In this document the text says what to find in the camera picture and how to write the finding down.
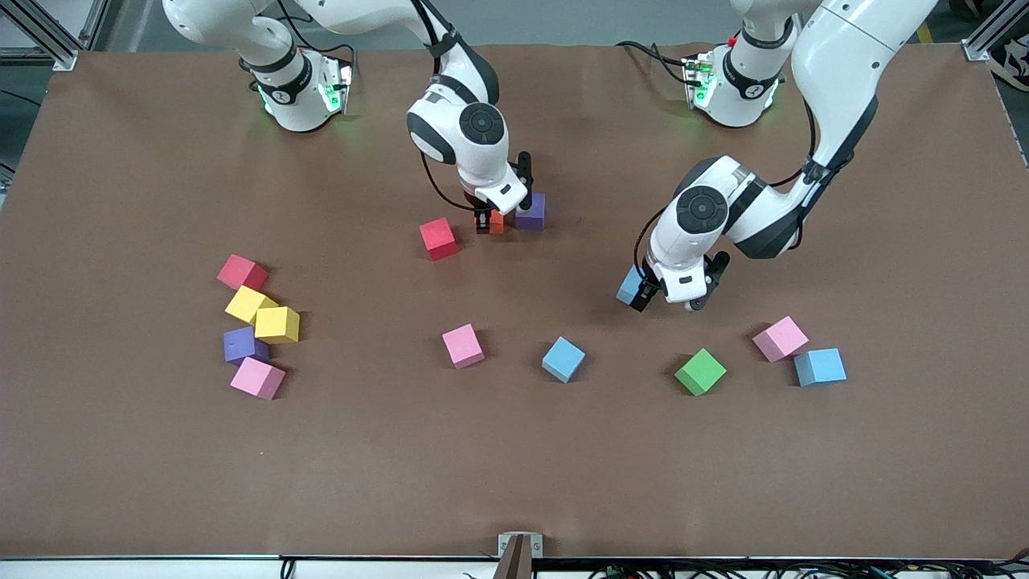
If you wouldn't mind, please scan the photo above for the blue foam cube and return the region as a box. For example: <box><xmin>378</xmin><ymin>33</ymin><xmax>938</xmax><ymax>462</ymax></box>
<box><xmin>793</xmin><ymin>347</ymin><xmax>847</xmax><ymax>388</ymax></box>
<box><xmin>615</xmin><ymin>265</ymin><xmax>650</xmax><ymax>307</ymax></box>
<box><xmin>541</xmin><ymin>336</ymin><xmax>586</xmax><ymax>384</ymax></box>

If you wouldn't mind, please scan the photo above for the purple foam cube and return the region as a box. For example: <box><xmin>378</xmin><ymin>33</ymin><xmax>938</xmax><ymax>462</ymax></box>
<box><xmin>513</xmin><ymin>192</ymin><xmax>548</xmax><ymax>232</ymax></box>
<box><xmin>223</xmin><ymin>326</ymin><xmax>270</xmax><ymax>367</ymax></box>

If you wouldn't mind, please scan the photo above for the yellow foam cube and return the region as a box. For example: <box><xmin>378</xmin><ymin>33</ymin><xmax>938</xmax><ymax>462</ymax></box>
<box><xmin>254</xmin><ymin>306</ymin><xmax>301</xmax><ymax>345</ymax></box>
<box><xmin>224</xmin><ymin>285</ymin><xmax>279</xmax><ymax>325</ymax></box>

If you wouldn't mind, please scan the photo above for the green foam cube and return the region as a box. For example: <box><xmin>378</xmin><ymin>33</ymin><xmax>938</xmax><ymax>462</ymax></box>
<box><xmin>674</xmin><ymin>347</ymin><xmax>728</xmax><ymax>396</ymax></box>

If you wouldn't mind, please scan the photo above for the pale pink foam cube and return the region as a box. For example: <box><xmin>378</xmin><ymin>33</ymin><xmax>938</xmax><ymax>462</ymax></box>
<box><xmin>752</xmin><ymin>315</ymin><xmax>810</xmax><ymax>363</ymax></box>

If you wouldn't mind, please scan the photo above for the base connector plate green light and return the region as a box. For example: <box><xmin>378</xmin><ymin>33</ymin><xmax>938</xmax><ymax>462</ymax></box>
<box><xmin>320</xmin><ymin>58</ymin><xmax>355</xmax><ymax>115</ymax></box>
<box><xmin>682</xmin><ymin>52</ymin><xmax>718</xmax><ymax>109</ymax></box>

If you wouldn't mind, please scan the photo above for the rose red foam cube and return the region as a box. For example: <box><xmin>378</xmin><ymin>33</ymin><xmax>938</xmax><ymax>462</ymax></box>
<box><xmin>216</xmin><ymin>254</ymin><xmax>269</xmax><ymax>292</ymax></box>

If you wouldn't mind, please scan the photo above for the black white patterned object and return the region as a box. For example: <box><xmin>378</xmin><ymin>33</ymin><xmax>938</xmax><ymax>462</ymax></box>
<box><xmin>987</xmin><ymin>34</ymin><xmax>1029</xmax><ymax>92</ymax></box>

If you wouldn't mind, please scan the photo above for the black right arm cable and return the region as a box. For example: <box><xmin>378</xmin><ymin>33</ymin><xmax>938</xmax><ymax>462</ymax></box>
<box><xmin>277</xmin><ymin>0</ymin><xmax>483</xmax><ymax>214</ymax></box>

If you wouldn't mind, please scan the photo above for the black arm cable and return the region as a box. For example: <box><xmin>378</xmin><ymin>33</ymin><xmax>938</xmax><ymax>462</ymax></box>
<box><xmin>277</xmin><ymin>0</ymin><xmax>483</xmax><ymax>214</ymax></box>
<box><xmin>633</xmin><ymin>96</ymin><xmax>825</xmax><ymax>282</ymax></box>

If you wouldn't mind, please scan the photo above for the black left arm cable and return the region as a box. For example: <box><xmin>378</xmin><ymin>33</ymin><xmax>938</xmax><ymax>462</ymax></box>
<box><xmin>633</xmin><ymin>96</ymin><xmax>825</xmax><ymax>282</ymax></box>

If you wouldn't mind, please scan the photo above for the black base cable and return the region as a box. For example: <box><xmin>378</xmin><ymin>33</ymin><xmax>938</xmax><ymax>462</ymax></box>
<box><xmin>301</xmin><ymin>38</ymin><xmax>359</xmax><ymax>81</ymax></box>
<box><xmin>615</xmin><ymin>39</ymin><xmax>692</xmax><ymax>85</ymax></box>

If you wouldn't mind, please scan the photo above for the grey metal mounting bracket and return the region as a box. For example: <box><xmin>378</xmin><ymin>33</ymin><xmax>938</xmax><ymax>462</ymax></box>
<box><xmin>492</xmin><ymin>532</ymin><xmax>544</xmax><ymax>579</ymax></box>

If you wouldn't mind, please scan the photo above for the aluminium frame profile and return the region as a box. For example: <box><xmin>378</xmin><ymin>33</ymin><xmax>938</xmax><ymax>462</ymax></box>
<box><xmin>0</xmin><ymin>0</ymin><xmax>111</xmax><ymax>72</ymax></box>
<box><xmin>961</xmin><ymin>0</ymin><xmax>1029</xmax><ymax>63</ymax></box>

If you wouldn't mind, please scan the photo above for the white table edge rail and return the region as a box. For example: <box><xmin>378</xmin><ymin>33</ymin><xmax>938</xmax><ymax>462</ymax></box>
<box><xmin>0</xmin><ymin>553</ymin><xmax>1029</xmax><ymax>579</ymax></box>

